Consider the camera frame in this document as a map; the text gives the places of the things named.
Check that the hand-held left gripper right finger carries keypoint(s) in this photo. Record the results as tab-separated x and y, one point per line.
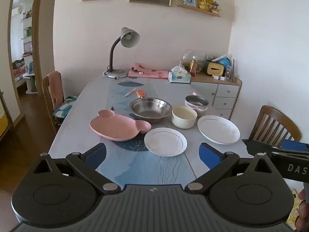
209	156

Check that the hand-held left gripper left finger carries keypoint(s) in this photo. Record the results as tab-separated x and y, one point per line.
96	155

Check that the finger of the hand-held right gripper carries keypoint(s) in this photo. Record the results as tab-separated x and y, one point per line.
295	146
256	146

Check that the deep white plate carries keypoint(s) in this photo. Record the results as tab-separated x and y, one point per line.
217	129

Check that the pink bear-shaped plate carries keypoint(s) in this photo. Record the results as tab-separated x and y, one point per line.
115	128

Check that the cream bowl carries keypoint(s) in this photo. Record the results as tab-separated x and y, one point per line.
184	121

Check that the pink pot with steel interior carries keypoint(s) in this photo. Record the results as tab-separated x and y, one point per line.
196	100

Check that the stainless steel bowl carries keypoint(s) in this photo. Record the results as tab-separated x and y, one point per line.
149	108

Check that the person's right hand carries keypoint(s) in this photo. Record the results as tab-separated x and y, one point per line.
303	210

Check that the wooden chair with dark seat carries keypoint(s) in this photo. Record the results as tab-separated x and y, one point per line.
265	116

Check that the yellow patterned cardboard box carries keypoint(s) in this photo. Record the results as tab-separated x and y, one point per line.
293	210

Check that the blue patterned table runner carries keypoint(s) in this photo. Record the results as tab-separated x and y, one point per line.
149	169

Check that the white drawer cabinet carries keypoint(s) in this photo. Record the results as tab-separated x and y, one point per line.
227	94

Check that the orange tape measure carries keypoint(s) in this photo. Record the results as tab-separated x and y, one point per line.
140	93

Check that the wooden chair with towel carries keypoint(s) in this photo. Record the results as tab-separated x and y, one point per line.
48	96

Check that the pink towel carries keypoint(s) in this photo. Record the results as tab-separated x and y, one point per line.
55	87

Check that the clear small box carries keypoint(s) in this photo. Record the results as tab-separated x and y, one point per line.
228	71

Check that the thin dark rod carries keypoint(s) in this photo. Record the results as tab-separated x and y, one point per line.
234	69

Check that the tissue box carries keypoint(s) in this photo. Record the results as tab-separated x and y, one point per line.
179	78

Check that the yellow tissue holder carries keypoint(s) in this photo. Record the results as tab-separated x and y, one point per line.
214	69

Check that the blue globe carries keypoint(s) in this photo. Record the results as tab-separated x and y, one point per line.
225	61

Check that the amber bottle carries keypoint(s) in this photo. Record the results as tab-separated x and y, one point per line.
193	65

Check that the white tube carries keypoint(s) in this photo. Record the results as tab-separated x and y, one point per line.
220	58

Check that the wooden cabinet with yellow panel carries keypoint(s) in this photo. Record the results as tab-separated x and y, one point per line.
4	123

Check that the pink printed cloth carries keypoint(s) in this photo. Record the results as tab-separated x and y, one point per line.
154	73

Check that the round glass jar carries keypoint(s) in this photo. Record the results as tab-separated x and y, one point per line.
193	54

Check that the grey desk lamp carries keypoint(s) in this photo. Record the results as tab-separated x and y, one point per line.
129	38

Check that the small figurine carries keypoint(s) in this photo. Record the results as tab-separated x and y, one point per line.
215	7

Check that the wooden door frame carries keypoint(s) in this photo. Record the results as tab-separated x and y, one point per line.
38	41

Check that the wooden wall shelf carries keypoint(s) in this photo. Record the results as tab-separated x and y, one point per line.
200	11

